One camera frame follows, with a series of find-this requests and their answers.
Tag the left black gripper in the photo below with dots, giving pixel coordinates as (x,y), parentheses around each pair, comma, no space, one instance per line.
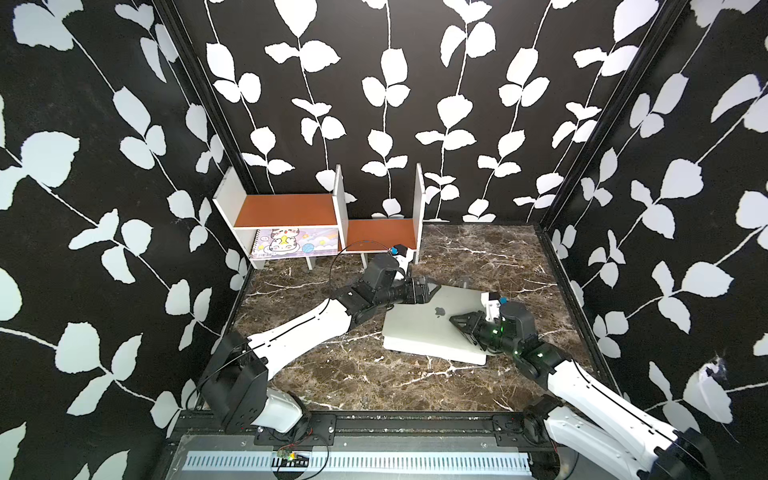
(422,296)

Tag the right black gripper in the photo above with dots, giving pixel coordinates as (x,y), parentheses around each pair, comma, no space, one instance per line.
(476,324)

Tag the silver laptop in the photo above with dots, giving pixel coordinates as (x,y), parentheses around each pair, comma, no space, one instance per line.
(425,329)

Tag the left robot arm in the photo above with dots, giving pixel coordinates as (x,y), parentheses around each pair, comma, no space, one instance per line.
(234,383)

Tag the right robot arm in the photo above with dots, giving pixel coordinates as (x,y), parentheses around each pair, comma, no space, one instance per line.
(580,412)

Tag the cartoon cover notebook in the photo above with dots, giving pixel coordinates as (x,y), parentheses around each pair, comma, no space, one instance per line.
(293,242)

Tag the white and brown desk shelf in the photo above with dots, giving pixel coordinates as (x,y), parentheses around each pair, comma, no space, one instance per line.
(246,213)

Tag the small circuit board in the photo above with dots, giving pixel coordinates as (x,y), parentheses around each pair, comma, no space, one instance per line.
(290,459)

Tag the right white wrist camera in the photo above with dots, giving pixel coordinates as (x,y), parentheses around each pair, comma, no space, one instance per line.
(492,302)

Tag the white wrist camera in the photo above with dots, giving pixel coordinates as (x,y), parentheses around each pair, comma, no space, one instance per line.
(404,257)
(492,302)

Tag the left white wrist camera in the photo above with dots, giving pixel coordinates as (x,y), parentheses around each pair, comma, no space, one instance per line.
(404,257)

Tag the black front rail base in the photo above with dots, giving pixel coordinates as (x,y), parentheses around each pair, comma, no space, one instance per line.
(503,429)

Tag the white slotted cable duct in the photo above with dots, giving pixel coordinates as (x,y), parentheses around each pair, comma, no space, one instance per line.
(410,463)

